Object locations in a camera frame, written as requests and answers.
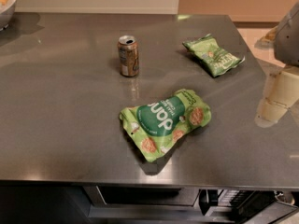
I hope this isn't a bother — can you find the metal fruit bowl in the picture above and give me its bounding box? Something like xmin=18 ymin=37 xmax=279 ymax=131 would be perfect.
xmin=0 ymin=0 xmax=17 ymax=31

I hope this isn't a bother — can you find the black drawer under counter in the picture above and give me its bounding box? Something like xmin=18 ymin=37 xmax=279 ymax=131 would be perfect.
xmin=84 ymin=186 xmax=298 ymax=224

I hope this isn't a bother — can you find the green rice chips bag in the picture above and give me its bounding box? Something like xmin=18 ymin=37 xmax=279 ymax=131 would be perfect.
xmin=120 ymin=89 xmax=211 ymax=162

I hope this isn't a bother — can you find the orange soda can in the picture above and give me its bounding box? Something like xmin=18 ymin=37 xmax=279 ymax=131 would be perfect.
xmin=118 ymin=35 xmax=139 ymax=77

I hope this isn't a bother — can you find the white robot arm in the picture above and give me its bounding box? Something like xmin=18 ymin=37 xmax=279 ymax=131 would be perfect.
xmin=274 ymin=2 xmax=299 ymax=66

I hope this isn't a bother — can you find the green jalapeno chip bag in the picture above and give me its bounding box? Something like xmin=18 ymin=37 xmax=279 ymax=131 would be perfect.
xmin=182 ymin=34 xmax=245 ymax=77

